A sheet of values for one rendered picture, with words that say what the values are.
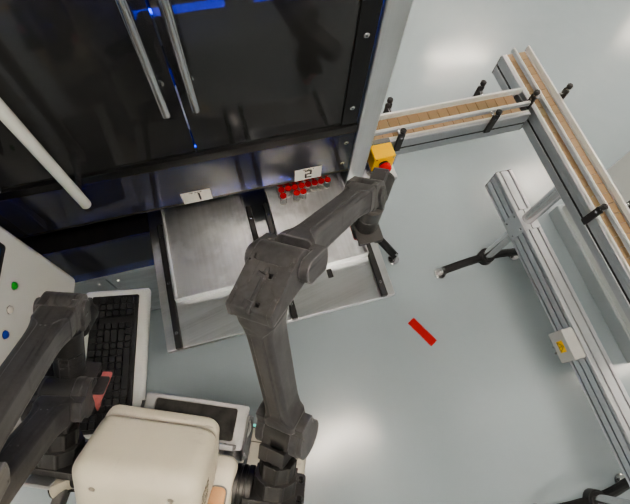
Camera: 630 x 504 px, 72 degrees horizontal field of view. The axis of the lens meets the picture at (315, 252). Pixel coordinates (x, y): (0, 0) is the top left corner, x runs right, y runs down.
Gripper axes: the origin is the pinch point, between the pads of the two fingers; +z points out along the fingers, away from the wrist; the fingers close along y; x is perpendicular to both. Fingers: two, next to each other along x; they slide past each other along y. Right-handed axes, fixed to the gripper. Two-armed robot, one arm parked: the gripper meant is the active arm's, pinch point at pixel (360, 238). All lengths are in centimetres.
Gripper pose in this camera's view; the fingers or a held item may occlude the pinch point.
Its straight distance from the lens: 119.1
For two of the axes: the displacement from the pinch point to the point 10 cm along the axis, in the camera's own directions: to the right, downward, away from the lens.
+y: -2.5, -9.0, 3.5
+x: -9.7, 2.2, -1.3
